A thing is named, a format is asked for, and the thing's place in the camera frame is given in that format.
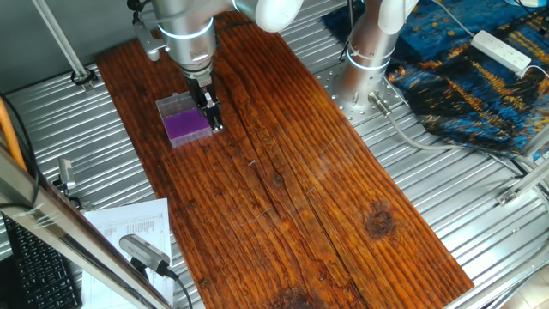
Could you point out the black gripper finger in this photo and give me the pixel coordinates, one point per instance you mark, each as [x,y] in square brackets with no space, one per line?
[215,113]
[205,116]

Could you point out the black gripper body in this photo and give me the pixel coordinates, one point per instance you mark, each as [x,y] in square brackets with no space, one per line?
[199,86]

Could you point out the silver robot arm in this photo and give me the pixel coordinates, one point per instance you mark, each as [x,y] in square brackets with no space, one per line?
[188,38]

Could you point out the purple pipette tip box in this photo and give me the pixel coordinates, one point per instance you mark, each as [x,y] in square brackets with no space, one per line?
[186,125]

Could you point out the brown wood grain board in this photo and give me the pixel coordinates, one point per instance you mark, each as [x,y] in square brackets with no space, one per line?
[300,193]

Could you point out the printed paper sheet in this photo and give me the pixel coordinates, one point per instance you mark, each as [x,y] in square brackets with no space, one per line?
[128,219]

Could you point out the orange tube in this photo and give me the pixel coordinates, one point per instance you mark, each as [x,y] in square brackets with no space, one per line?
[10,137]

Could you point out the black keyboard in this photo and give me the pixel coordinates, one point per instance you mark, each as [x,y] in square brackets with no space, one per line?
[38,270]

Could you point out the blue patterned cloth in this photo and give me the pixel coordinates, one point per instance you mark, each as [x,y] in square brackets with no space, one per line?
[463,98]

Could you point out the white power strip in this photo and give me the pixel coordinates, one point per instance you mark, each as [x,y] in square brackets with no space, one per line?
[499,50]

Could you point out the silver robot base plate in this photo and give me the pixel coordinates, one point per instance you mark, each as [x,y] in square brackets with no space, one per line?
[347,109]

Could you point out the aluminium post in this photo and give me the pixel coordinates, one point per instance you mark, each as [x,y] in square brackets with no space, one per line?
[60,40]

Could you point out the silver camera on stand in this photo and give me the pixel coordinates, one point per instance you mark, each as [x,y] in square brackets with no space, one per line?
[143,252]

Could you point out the shiny steel frame bar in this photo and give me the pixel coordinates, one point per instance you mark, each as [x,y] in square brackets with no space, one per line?
[64,234]

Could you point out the aluminium profile with bracket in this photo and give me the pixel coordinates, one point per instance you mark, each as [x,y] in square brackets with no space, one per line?
[525,182]

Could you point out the aluminium frame rail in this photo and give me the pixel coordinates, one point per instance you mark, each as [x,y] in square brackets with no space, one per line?
[493,283]

